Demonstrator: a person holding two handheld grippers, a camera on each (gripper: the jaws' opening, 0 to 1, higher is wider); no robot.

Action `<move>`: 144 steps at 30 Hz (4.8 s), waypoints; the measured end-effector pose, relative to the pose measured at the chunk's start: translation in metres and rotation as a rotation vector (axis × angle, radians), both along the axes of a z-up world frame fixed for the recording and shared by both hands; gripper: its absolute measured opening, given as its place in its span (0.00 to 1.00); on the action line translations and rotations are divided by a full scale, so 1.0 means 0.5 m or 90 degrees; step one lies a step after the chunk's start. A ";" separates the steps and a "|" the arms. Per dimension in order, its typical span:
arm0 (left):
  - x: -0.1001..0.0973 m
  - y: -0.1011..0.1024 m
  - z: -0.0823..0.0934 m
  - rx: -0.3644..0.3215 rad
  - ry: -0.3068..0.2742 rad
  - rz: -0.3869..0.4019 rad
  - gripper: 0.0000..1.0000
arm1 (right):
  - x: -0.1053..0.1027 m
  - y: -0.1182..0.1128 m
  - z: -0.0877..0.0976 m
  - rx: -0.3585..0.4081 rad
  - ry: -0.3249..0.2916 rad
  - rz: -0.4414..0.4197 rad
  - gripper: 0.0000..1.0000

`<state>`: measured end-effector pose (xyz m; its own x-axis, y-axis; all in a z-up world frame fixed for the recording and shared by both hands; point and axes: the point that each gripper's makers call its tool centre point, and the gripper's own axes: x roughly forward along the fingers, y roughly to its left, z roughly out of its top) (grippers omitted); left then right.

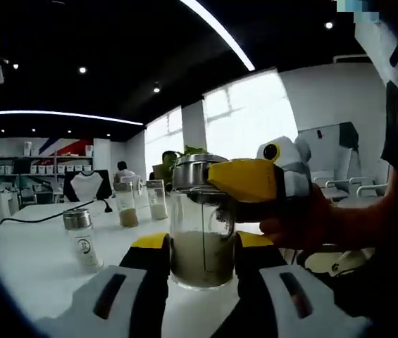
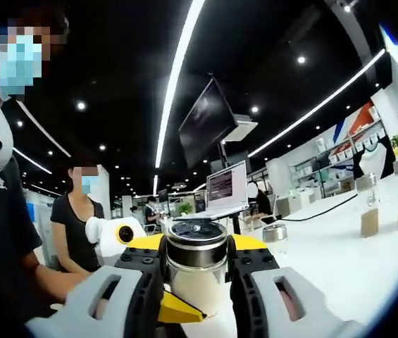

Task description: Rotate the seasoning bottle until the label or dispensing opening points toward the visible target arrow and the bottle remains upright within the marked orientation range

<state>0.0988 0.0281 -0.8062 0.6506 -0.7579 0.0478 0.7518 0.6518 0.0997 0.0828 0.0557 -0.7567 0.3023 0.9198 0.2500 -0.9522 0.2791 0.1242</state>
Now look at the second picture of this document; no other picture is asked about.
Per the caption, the ceiling air conditioner unit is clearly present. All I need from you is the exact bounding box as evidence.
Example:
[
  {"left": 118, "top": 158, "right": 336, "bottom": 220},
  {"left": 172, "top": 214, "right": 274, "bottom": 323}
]
[{"left": 220, "top": 113, "right": 260, "bottom": 143}]

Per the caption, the long curved ceiling light strip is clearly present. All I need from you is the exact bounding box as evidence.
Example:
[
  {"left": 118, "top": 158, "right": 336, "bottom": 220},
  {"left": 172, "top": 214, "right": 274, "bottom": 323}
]
[{"left": 154, "top": 0, "right": 207, "bottom": 170}]

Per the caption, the brown-filled glass seasoning bottle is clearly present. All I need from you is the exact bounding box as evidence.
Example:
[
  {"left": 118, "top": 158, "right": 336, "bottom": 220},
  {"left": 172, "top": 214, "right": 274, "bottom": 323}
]
[{"left": 354, "top": 172, "right": 381, "bottom": 239}]

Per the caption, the open silver laptop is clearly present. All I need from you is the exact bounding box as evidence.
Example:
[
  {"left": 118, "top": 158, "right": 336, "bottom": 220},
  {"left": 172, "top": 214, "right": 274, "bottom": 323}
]
[{"left": 175, "top": 159, "right": 251, "bottom": 222}]

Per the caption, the chair with white black shirt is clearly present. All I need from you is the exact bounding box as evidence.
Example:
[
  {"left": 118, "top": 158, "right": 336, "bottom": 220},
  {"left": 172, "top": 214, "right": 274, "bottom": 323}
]
[{"left": 351, "top": 136, "right": 397, "bottom": 180}]

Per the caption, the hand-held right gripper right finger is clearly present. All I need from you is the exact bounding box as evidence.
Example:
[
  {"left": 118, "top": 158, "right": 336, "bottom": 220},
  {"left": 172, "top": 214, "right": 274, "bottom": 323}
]
[{"left": 226, "top": 234, "right": 366, "bottom": 338}]

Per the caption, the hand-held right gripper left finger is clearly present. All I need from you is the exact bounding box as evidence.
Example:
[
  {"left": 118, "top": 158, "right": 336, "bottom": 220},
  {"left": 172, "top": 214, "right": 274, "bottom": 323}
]
[{"left": 25, "top": 234, "right": 168, "bottom": 338}]

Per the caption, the black cable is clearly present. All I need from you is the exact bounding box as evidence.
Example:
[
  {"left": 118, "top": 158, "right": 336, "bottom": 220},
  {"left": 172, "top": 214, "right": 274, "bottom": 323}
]
[{"left": 275, "top": 192, "right": 359, "bottom": 223}]

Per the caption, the straight ceiling light strip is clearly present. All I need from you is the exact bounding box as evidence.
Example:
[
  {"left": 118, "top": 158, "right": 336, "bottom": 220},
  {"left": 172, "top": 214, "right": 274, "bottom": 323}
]
[{"left": 247, "top": 49, "right": 387, "bottom": 159}]

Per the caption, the shelf with white bins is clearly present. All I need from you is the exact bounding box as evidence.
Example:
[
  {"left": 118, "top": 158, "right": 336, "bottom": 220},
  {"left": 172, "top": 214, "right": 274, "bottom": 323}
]
[{"left": 287, "top": 101, "right": 387, "bottom": 199}]

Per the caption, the hanging black monitor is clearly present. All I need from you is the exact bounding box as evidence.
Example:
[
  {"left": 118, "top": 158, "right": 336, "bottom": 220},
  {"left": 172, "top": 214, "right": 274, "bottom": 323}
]
[{"left": 178, "top": 77, "right": 239, "bottom": 170}]

